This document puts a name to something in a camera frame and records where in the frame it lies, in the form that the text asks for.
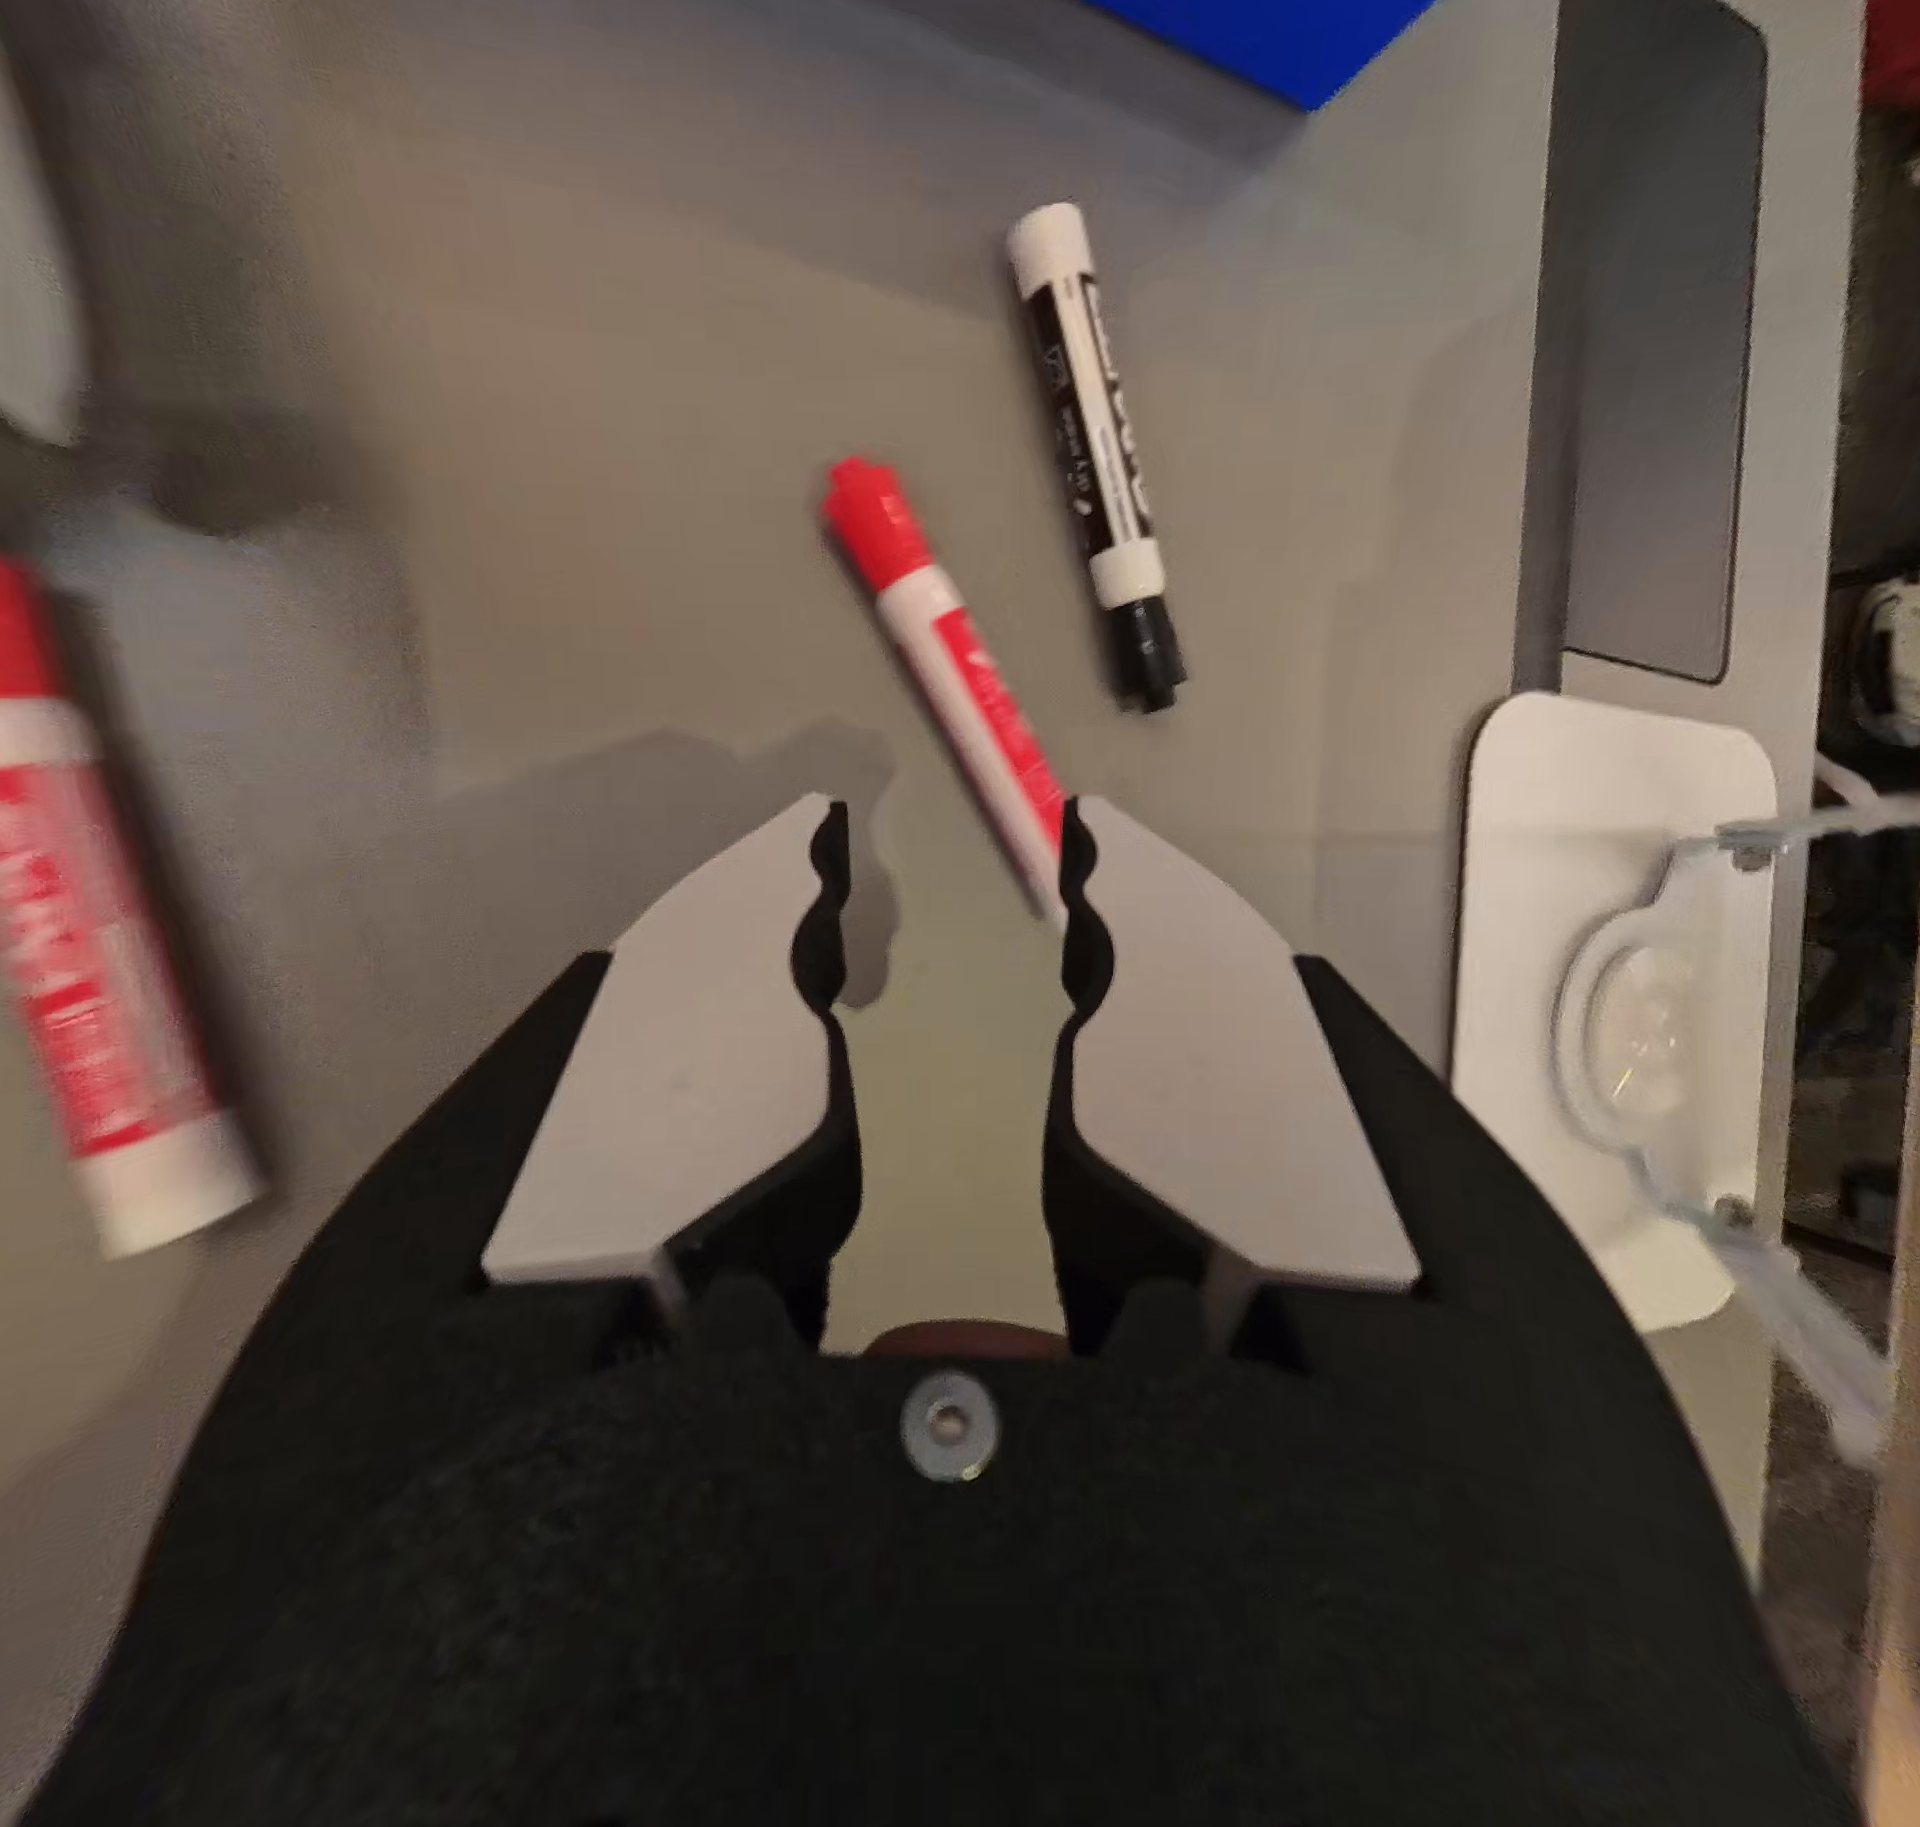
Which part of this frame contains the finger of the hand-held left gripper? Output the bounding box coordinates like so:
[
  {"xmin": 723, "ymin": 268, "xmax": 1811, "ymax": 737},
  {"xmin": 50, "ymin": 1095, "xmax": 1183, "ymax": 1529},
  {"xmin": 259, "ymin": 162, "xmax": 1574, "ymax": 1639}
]
[{"xmin": 0, "ymin": 58, "xmax": 84, "ymax": 449}]

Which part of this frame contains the red whiteboard marker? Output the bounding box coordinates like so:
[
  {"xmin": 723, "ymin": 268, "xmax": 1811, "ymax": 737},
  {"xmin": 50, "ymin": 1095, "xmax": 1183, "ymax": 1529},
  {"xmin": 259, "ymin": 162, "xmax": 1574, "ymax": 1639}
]
[
  {"xmin": 819, "ymin": 455, "xmax": 1073, "ymax": 921},
  {"xmin": 0, "ymin": 555, "xmax": 272, "ymax": 1259}
]

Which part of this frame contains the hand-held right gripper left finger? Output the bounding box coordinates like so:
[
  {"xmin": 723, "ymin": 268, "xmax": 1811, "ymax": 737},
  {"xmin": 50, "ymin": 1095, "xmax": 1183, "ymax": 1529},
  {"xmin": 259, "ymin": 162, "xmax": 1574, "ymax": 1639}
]
[{"xmin": 479, "ymin": 791, "xmax": 868, "ymax": 1295}]

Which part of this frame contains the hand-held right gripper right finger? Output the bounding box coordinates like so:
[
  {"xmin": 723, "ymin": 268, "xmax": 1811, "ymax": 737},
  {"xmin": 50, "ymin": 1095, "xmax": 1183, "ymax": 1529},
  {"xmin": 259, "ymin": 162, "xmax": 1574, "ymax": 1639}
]
[{"xmin": 1042, "ymin": 791, "xmax": 1423, "ymax": 1351}]

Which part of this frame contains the grey desk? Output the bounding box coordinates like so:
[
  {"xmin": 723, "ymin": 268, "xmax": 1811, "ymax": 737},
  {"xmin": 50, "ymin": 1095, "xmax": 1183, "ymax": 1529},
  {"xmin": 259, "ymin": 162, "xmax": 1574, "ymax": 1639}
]
[{"xmin": 0, "ymin": 0, "xmax": 1877, "ymax": 1827}]

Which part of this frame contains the desk cable flap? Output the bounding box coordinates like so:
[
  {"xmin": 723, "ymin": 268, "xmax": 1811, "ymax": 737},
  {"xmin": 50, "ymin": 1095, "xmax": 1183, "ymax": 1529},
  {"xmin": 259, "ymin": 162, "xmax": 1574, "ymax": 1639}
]
[{"xmin": 1559, "ymin": 0, "xmax": 1771, "ymax": 685}]

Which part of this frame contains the black whiteboard marker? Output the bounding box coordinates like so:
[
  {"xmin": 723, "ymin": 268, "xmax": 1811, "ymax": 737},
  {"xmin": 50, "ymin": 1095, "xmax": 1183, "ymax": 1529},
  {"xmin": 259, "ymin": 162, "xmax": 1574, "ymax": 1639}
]
[{"xmin": 1003, "ymin": 202, "xmax": 1194, "ymax": 713}]

